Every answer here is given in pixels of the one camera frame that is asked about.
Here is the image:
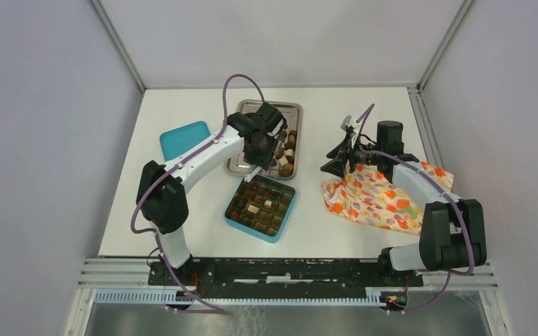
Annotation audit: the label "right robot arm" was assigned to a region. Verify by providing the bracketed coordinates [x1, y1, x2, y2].
[321, 117, 487, 286]

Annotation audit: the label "floral cloth bag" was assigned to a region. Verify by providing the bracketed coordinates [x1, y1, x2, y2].
[321, 162, 458, 236]

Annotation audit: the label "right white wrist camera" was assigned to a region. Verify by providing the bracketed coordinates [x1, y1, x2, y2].
[340, 115, 361, 137]

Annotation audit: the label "pile of assorted chocolates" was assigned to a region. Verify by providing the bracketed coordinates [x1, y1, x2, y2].
[269, 129, 298, 179]

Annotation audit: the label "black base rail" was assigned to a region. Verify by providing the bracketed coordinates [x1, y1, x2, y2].
[148, 258, 424, 300]

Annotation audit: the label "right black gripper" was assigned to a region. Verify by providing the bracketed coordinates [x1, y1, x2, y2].
[321, 132, 384, 179]

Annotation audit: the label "silver metal tray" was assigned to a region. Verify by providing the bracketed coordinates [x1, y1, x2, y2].
[223, 101, 303, 180]

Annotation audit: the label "white slotted cable duct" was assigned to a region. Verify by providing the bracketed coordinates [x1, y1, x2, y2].
[93, 286, 391, 308]

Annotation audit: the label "teal chocolate box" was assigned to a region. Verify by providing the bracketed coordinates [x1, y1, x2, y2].
[224, 175, 297, 244]

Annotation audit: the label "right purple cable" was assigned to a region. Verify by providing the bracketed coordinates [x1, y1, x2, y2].
[352, 104, 475, 316]

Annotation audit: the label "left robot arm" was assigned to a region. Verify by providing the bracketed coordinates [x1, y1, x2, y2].
[130, 102, 288, 286]

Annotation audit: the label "metal serving tongs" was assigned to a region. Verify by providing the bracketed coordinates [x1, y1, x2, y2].
[244, 165, 263, 183]

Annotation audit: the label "teal box lid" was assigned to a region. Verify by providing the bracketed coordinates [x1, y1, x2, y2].
[159, 121, 210, 161]

